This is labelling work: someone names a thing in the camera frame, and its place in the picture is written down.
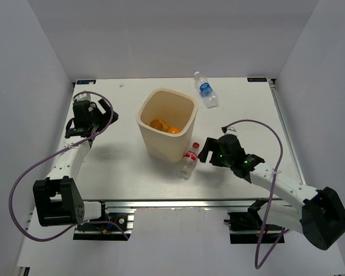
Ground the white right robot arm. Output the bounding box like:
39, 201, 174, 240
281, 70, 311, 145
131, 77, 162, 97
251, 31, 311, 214
198, 134, 345, 250

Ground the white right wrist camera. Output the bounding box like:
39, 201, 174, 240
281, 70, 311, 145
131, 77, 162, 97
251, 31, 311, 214
221, 126, 237, 135

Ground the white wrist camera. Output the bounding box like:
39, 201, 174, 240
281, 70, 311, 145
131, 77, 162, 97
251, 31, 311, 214
221, 126, 237, 135
72, 91, 91, 102

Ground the clear bottle red cap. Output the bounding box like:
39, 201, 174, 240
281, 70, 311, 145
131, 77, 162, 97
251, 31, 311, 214
177, 142, 200, 179

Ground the left blue table label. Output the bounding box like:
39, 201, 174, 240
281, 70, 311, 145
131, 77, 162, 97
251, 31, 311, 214
76, 79, 96, 85

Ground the right blue table label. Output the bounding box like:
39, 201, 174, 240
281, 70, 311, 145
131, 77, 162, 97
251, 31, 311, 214
247, 77, 267, 82

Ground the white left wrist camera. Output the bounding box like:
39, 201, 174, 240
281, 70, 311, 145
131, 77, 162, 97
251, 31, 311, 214
72, 91, 91, 102

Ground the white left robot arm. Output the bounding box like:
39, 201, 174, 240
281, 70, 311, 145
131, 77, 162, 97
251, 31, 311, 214
33, 95, 118, 229

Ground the orange juice bottle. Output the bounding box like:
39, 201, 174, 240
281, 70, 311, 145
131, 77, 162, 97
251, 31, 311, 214
149, 119, 169, 132
167, 127, 181, 134

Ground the clear bottle blue label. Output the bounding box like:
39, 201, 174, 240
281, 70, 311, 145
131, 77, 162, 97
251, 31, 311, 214
194, 71, 219, 108

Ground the blue table label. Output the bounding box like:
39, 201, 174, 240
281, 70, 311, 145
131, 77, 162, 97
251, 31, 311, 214
76, 79, 96, 85
247, 77, 267, 82

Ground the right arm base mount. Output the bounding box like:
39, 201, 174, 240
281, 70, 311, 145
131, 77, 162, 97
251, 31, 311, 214
224, 199, 282, 244

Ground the cream plastic bin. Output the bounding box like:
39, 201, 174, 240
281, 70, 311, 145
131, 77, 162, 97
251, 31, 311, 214
136, 88, 198, 163

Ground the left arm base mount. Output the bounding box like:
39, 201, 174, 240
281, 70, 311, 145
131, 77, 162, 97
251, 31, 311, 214
73, 201, 136, 242

